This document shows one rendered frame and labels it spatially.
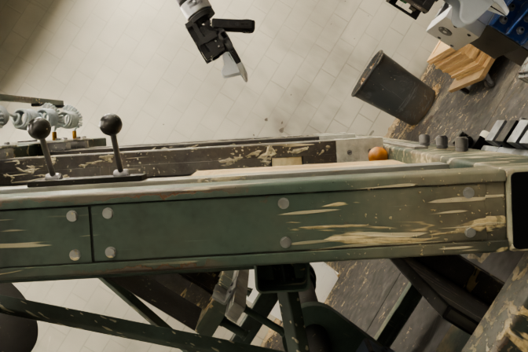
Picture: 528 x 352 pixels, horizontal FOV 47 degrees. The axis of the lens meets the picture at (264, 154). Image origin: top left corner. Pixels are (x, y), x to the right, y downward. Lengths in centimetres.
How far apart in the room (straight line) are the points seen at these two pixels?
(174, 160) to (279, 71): 504
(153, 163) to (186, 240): 82
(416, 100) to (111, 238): 497
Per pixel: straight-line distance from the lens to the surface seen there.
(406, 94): 564
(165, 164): 162
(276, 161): 160
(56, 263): 86
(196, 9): 161
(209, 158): 160
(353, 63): 673
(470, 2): 89
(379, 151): 158
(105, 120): 103
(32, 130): 106
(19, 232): 87
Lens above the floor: 121
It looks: 2 degrees down
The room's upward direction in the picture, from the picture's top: 58 degrees counter-clockwise
